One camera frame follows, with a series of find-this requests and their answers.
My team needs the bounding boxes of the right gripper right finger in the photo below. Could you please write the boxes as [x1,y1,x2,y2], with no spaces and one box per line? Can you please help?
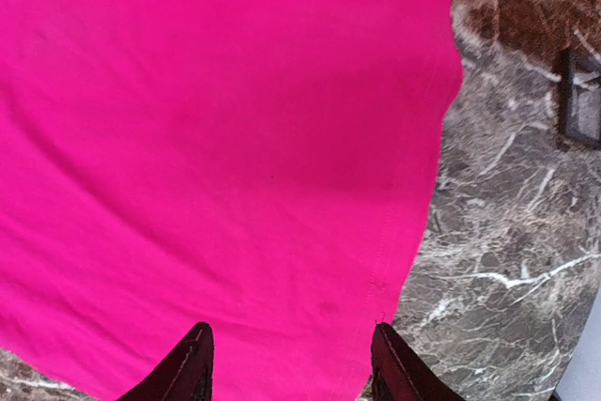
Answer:
[371,323,463,401]

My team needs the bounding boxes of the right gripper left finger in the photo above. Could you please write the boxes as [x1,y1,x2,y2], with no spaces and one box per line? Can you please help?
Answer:
[118,322,215,401]

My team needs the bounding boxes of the red t-shirt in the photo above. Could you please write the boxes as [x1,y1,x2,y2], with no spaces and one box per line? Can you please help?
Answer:
[1,0,462,400]

